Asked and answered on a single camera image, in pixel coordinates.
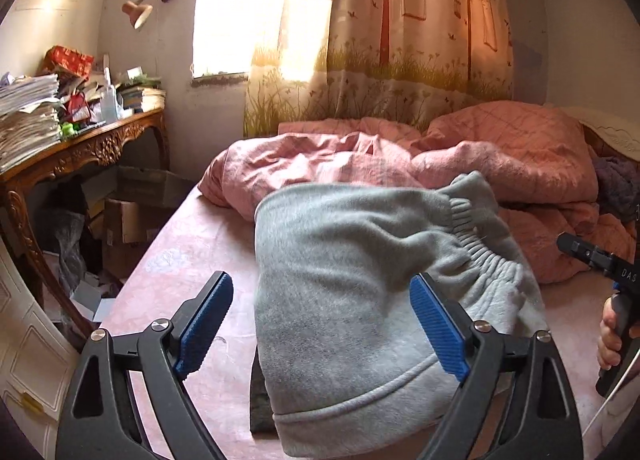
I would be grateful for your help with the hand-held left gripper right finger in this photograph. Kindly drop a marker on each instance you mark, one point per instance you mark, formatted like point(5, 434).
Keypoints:
point(437, 325)

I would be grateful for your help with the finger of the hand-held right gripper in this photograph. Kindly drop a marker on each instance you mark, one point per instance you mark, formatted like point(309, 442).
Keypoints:
point(580, 250)

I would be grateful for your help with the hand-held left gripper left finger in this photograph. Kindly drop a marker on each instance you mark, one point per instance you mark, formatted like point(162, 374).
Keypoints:
point(205, 325)

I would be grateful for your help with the light grey pants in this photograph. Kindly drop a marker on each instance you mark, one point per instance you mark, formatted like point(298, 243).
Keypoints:
point(350, 265)

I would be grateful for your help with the dark grey pants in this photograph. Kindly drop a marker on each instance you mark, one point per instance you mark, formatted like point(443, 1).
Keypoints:
point(260, 405)

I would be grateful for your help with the person's right hand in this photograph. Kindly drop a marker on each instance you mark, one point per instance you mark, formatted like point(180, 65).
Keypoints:
point(610, 335)

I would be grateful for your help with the purple fleece blanket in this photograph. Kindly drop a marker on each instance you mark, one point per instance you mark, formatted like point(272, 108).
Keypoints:
point(617, 185)

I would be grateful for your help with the brown cardboard box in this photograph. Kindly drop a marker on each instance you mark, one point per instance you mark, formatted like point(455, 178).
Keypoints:
point(130, 225)

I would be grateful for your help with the pink quilt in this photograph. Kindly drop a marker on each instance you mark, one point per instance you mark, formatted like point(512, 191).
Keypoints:
point(500, 149)

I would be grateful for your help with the clear plastic bag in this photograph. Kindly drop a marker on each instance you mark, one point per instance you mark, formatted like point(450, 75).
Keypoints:
point(67, 245)

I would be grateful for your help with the white panelled cabinet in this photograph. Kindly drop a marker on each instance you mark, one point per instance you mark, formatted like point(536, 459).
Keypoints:
point(30, 355)

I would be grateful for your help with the carved wooden desk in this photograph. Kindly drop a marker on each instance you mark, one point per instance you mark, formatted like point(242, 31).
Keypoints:
point(100, 144)

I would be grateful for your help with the stack of books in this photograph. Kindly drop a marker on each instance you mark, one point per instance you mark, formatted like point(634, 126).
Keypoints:
point(142, 98)

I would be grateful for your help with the small green object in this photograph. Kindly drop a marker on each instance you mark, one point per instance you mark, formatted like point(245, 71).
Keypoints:
point(70, 128)

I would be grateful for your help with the red packet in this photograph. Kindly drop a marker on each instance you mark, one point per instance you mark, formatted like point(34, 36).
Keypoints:
point(78, 107)

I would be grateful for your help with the stack of papers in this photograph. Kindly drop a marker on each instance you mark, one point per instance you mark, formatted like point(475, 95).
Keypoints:
point(25, 129)

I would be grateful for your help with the tree print curtain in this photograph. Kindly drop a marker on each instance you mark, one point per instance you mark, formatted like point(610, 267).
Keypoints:
point(400, 39)

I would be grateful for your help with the red cardboard box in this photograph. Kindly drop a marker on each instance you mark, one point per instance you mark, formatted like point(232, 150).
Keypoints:
point(67, 59)

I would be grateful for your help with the bright window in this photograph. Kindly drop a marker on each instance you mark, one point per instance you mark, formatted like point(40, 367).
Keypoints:
point(240, 4)

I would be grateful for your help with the pink wall lamp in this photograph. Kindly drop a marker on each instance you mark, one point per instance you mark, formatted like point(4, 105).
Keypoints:
point(137, 14)

